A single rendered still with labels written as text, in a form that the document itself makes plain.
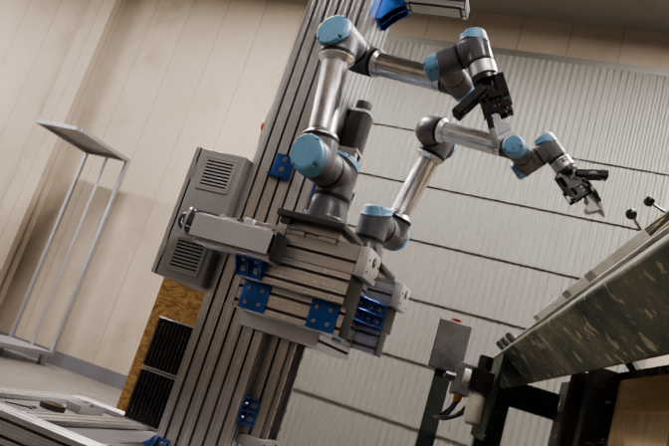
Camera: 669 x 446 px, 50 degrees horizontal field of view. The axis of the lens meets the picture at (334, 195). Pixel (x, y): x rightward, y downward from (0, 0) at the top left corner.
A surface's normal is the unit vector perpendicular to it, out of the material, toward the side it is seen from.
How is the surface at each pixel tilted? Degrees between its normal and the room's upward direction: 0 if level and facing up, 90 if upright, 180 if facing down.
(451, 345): 90
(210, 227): 90
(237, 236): 90
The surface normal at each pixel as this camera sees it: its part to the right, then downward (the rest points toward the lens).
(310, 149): -0.51, -0.23
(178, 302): -0.19, -0.30
